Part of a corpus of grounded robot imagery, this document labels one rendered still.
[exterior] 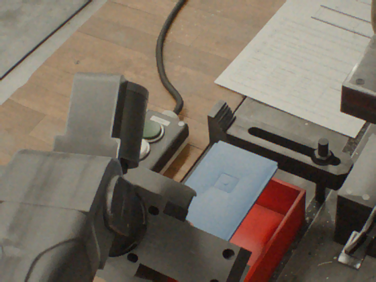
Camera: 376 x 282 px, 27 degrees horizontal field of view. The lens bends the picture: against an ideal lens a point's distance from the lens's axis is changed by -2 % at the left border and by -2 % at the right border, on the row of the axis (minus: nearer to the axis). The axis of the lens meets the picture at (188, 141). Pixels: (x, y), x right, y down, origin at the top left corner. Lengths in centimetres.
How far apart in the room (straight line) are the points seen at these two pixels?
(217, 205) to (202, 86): 31
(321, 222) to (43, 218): 50
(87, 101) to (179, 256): 14
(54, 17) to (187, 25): 161
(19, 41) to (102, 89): 213
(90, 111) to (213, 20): 64
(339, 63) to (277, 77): 9
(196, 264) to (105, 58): 60
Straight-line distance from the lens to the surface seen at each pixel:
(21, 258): 46
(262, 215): 93
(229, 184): 82
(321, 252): 90
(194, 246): 60
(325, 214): 93
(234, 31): 117
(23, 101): 112
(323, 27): 117
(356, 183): 85
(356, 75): 74
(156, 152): 97
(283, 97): 106
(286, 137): 91
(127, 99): 59
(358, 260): 80
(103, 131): 57
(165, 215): 61
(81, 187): 49
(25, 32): 274
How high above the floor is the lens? 164
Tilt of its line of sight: 47 degrees down
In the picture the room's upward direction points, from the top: 7 degrees counter-clockwise
